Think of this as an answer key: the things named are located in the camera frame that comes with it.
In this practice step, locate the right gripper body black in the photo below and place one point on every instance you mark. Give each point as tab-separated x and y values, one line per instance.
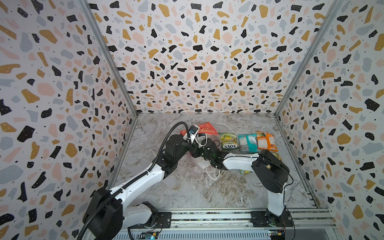
201	152

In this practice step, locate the red paper gift bag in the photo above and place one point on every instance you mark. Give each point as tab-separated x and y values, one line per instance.
208	129

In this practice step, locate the teal snack packet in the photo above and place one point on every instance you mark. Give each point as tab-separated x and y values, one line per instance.
248	143

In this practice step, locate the yellow green snack packet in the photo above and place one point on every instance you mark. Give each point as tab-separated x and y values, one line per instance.
276	156

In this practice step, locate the orange snack packet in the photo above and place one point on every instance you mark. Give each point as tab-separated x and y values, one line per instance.
266	141

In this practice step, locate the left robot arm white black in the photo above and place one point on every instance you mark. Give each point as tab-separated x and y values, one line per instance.
110	211

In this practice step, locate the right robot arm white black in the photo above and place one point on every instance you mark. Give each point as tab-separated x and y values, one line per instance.
271	172

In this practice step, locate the left circuit board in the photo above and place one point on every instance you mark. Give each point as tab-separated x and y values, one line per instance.
148	235

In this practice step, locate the circuit board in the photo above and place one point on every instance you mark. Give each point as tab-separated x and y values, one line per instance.
277	235
148	235

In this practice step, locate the right circuit board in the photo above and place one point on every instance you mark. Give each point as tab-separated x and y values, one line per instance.
277	235

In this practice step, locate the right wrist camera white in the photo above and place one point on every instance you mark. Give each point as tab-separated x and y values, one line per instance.
202	139

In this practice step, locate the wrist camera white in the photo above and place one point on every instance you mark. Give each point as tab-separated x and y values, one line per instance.
193	132
202	139

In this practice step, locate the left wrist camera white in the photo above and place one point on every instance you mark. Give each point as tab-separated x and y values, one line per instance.
193	132

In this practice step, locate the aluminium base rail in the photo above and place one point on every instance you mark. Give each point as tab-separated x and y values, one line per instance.
235	224

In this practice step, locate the left corner aluminium post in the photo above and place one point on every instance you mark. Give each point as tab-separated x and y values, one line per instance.
84	5

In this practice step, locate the corner aluminium post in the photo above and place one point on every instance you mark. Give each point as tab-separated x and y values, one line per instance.
331	14
84	5

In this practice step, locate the right corner aluminium post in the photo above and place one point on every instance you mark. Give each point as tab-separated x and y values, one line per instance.
331	14

